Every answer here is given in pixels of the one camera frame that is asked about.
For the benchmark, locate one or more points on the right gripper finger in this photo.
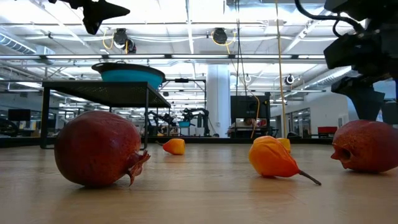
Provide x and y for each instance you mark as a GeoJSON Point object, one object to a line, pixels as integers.
{"type": "Point", "coordinates": [363, 96]}

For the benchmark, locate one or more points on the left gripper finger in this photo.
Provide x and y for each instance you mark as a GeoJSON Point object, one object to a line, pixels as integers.
{"type": "Point", "coordinates": [102, 12]}
{"type": "Point", "coordinates": [92, 26]}

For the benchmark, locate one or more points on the red-orange pomegranate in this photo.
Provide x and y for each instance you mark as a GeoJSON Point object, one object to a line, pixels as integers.
{"type": "Point", "coordinates": [367, 146]}

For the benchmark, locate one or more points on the blue collapsible bowl grey rim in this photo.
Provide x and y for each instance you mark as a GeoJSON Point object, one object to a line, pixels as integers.
{"type": "Point", "coordinates": [130, 75]}

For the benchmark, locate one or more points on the dark red pomegranate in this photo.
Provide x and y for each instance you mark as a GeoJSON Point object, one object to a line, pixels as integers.
{"type": "Point", "coordinates": [96, 149]}

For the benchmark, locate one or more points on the small orange yellow pear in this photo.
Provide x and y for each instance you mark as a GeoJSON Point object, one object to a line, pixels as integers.
{"type": "Point", "coordinates": [175, 147]}

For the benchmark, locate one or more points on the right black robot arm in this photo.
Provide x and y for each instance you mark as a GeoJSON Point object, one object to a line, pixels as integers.
{"type": "Point", "coordinates": [373, 9]}

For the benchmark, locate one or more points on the background black robot arm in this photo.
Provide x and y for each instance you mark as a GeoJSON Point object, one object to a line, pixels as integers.
{"type": "Point", "coordinates": [161, 118]}
{"type": "Point", "coordinates": [194, 115]}

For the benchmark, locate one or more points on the small yellow fruit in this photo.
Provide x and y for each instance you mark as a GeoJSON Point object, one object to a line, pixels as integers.
{"type": "Point", "coordinates": [286, 143]}

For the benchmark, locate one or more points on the red box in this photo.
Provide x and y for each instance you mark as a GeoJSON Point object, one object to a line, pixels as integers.
{"type": "Point", "coordinates": [327, 130]}

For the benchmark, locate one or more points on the black mesh metal shelf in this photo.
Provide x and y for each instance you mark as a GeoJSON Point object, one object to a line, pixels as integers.
{"type": "Point", "coordinates": [102, 91]}

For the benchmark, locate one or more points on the orange pear with stem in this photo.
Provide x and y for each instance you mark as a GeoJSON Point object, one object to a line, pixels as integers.
{"type": "Point", "coordinates": [270, 158]}

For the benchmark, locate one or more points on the black desk monitor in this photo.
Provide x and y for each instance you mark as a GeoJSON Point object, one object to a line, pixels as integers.
{"type": "Point", "coordinates": [18, 115]}

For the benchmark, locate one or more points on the black screen on stand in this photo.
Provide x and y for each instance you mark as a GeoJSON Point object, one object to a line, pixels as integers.
{"type": "Point", "coordinates": [247, 107]}

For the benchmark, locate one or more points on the person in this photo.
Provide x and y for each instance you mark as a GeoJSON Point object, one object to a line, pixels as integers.
{"type": "Point", "coordinates": [245, 123]}

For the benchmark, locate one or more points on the small background blue bowl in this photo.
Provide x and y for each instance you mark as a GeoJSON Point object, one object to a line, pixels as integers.
{"type": "Point", "coordinates": [184, 124]}

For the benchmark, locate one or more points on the white pillar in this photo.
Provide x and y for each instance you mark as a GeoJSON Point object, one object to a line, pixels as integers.
{"type": "Point", "coordinates": [217, 93]}

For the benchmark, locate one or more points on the dark wall screen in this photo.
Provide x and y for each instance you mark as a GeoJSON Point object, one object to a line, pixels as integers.
{"type": "Point", "coordinates": [390, 113]}

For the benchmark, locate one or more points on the black background rig frame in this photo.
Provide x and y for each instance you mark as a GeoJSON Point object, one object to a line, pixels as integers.
{"type": "Point", "coordinates": [182, 80]}

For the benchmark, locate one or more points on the long ceiling light rail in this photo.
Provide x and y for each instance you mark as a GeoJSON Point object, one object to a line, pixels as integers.
{"type": "Point", "coordinates": [199, 56]}

